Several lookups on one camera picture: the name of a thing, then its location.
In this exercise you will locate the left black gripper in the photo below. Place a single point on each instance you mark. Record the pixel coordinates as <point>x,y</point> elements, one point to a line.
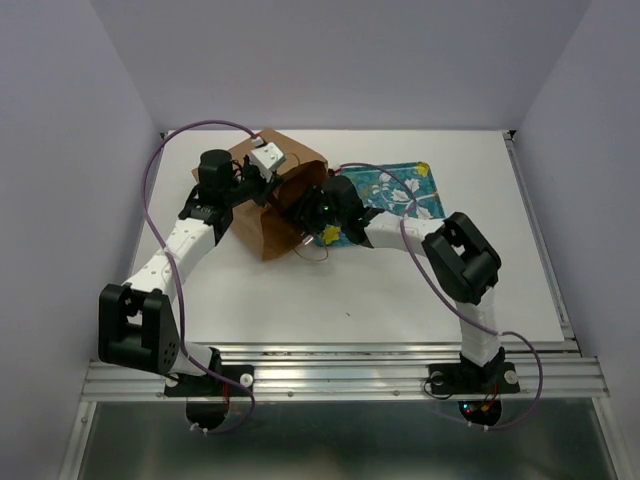
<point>266,188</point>

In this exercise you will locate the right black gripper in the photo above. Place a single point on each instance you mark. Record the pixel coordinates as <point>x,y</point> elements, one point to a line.
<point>306,218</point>

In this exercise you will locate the brown paper bag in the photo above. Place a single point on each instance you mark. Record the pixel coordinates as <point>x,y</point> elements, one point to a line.
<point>267,230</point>

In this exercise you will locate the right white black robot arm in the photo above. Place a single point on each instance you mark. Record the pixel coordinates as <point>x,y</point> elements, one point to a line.
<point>463,274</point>

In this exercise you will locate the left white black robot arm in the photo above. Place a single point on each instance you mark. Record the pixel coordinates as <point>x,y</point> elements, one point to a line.
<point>142,322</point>

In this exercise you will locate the teal floral tray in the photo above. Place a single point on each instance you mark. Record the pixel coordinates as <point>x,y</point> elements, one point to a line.
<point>404,206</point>

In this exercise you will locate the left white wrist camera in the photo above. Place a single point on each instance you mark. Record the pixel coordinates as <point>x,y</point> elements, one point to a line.
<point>267,158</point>

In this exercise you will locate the aluminium front rail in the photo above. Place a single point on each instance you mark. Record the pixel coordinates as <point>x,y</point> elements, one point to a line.
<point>357,372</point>

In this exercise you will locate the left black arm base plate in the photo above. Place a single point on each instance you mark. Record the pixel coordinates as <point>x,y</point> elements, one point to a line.
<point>189,386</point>

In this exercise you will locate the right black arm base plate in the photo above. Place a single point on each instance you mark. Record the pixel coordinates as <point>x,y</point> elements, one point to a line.
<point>466,380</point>

